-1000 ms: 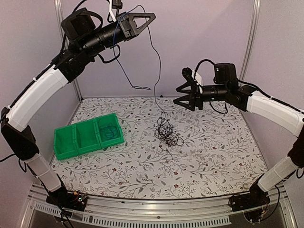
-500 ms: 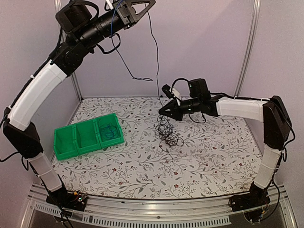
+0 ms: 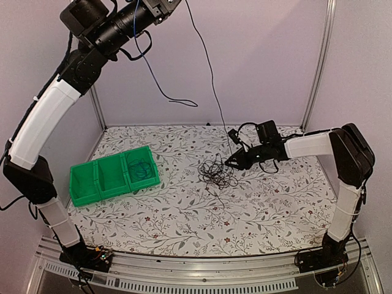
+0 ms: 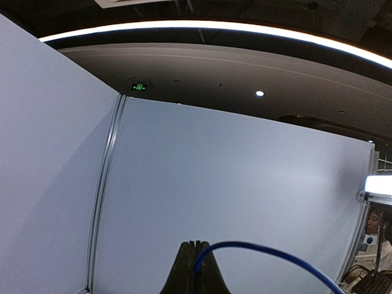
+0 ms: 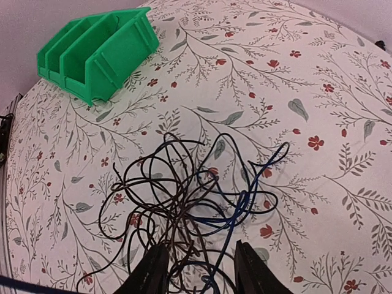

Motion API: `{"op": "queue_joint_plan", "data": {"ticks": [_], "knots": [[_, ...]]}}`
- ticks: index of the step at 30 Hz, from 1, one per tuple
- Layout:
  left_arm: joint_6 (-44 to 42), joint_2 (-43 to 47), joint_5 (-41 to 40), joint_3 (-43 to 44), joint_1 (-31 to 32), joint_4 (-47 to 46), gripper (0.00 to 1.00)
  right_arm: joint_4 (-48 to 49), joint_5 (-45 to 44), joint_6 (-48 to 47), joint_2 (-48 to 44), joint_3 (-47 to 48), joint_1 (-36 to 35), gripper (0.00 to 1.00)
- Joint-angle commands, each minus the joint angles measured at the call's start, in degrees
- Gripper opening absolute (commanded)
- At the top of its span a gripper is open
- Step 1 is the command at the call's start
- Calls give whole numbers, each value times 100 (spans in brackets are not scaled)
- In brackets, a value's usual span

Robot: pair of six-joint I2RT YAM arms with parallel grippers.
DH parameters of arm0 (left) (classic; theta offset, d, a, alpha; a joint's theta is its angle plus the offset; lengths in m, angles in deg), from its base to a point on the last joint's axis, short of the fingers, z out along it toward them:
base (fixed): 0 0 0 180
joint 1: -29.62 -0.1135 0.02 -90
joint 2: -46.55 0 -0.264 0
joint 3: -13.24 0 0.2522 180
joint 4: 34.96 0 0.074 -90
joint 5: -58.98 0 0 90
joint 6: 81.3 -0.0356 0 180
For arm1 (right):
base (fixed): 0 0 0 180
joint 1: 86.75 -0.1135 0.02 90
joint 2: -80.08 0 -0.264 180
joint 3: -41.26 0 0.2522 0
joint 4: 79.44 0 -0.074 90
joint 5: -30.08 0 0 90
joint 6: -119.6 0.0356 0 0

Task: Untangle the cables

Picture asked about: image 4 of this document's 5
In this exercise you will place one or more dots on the person in background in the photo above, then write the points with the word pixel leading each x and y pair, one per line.
pixel 379 223

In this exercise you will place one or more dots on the green exit sign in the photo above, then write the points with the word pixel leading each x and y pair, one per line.
pixel 140 87

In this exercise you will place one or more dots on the left aluminium corner post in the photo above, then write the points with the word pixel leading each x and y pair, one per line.
pixel 101 188

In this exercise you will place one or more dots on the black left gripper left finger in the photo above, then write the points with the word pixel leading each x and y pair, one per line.
pixel 181 278

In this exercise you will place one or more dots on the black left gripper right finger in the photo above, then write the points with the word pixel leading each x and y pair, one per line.
pixel 208 279

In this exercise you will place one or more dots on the curved ceiling light strip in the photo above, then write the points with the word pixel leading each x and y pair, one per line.
pixel 228 26

